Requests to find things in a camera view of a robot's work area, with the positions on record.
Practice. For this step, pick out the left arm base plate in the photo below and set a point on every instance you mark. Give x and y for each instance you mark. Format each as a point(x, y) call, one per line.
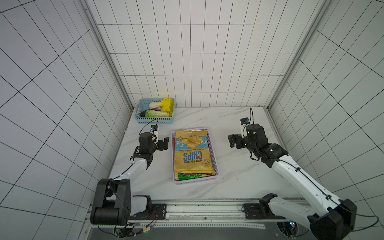
point(143, 208)

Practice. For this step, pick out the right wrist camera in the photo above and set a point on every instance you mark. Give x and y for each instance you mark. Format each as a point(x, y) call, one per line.
point(244, 123)

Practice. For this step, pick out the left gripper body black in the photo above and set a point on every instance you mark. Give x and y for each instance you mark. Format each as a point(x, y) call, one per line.
point(159, 145)

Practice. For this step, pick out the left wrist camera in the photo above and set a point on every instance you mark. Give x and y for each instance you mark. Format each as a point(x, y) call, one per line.
point(155, 132)

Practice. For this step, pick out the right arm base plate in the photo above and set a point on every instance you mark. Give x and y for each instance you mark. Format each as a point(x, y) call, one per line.
point(261, 211)

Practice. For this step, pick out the blue salt chips bag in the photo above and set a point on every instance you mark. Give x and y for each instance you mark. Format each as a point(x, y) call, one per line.
point(192, 154)

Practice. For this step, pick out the purple eggplant toy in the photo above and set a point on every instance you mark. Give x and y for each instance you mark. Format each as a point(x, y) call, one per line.
point(144, 114)

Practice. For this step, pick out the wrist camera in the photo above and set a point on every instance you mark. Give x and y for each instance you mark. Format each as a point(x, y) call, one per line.
point(244, 123)
point(155, 132)

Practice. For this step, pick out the green Chuba cassava chips bag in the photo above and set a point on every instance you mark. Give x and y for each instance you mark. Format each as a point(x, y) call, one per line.
point(189, 176)

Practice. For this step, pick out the aluminium rail frame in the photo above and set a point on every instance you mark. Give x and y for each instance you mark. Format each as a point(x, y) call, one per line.
point(211, 213)

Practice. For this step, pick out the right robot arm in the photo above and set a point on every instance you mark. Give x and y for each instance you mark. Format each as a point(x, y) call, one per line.
point(328, 217)

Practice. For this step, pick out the blue plastic basket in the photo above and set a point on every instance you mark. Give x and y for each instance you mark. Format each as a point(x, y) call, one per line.
point(144, 105)

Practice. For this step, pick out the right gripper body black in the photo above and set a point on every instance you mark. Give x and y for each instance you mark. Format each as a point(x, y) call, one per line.
point(238, 141)

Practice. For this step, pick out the yellow lettuce toy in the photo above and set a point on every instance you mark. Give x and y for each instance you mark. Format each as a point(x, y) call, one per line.
point(167, 106)

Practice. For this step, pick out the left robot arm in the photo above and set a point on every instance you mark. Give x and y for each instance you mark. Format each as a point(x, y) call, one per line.
point(113, 203)

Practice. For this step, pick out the purple plastic basket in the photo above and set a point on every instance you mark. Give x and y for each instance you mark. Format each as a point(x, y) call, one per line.
point(214, 161)

